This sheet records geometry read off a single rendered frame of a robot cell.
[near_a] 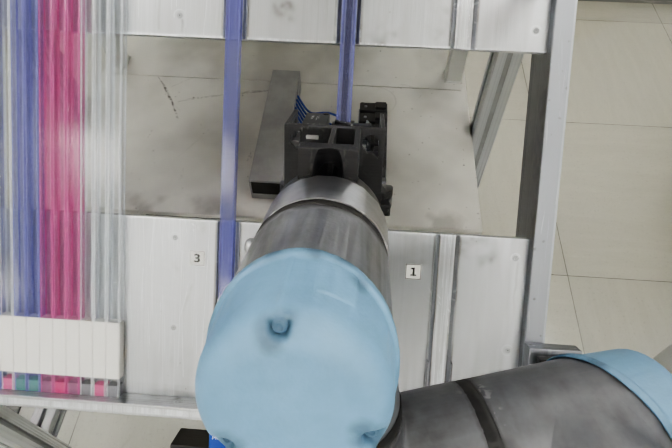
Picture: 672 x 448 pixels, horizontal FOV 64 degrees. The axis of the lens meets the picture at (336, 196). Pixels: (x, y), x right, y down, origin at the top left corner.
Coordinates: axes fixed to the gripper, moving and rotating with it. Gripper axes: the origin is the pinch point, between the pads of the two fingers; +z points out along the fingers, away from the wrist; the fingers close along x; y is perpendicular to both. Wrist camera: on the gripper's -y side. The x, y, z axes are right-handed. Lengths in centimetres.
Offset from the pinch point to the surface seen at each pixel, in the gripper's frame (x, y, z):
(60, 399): 27.3, -24.1, -7.7
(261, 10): 8.5, 14.0, 4.3
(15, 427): 50, -50, 13
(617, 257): -75, -50, 89
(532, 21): -17.4, 14.0, 4.4
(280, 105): 12.4, -2.4, 40.3
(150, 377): 18.9, -22.7, -5.1
